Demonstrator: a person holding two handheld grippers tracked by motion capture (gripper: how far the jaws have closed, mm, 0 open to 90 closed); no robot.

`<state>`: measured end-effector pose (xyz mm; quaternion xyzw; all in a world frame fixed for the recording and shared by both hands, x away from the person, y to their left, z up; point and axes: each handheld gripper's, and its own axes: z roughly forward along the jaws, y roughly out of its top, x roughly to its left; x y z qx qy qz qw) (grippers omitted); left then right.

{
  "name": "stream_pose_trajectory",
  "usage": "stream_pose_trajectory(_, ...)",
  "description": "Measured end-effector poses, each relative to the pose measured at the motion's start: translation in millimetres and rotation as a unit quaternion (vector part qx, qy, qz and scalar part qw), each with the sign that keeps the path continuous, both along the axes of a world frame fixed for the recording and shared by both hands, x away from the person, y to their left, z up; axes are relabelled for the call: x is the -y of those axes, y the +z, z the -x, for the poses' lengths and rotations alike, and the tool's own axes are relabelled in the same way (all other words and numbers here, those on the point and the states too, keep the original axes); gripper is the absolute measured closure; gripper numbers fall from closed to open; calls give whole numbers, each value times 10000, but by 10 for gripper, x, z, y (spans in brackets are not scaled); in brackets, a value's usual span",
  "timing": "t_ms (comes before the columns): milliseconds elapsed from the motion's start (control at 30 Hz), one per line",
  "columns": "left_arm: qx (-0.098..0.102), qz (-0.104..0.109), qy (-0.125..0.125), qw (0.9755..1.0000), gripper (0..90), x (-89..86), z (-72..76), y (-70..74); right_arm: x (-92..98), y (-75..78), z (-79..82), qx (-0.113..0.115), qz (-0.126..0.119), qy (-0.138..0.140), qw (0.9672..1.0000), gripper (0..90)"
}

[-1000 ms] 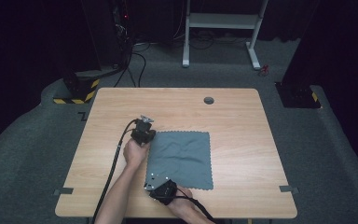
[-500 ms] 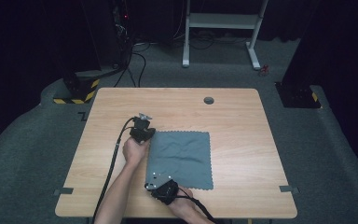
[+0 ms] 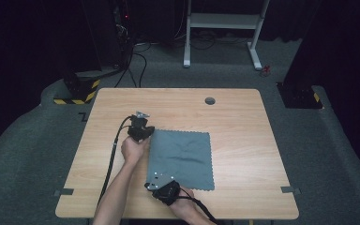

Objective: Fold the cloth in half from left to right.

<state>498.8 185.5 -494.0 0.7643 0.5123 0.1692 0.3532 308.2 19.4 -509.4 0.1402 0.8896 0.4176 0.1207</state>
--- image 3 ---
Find hand-held gripper black cable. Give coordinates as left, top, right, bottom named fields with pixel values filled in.
left=178, top=187, right=219, bottom=225
left=97, top=115, right=133, bottom=205

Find black yellow striped stand base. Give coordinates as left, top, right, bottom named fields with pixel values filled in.
left=52, top=70, right=102, bottom=106

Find person's right hand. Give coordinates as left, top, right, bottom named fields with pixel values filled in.
left=169, top=187, right=199, bottom=220

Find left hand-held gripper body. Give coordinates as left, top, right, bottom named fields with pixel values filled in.
left=127, top=111, right=151, bottom=143

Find dark equipment rack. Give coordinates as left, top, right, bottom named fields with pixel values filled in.
left=111, top=0, right=136, bottom=69

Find grey tape piece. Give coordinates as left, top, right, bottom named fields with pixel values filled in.
left=279, top=185, right=302, bottom=195
left=52, top=187, right=75, bottom=198

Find white metal stand frame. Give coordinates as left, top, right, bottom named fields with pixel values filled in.
left=182, top=0, right=271, bottom=71

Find black stand base yellow mark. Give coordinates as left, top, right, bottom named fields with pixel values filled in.
left=276, top=82, right=323, bottom=110

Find right hand-held gripper black cable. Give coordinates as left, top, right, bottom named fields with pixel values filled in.
left=178, top=187, right=219, bottom=225

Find person's left hand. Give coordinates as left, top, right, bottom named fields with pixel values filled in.
left=120, top=135, right=151, bottom=167

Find grey cloth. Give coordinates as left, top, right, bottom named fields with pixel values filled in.
left=145, top=128, right=216, bottom=192

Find left hand-held gripper black cable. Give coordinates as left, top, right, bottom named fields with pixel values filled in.
left=97, top=115, right=133, bottom=205

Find black floor cables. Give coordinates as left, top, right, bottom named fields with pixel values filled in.
left=113, top=41, right=153, bottom=89

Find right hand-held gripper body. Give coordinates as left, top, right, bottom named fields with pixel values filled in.
left=146, top=172, right=182, bottom=207

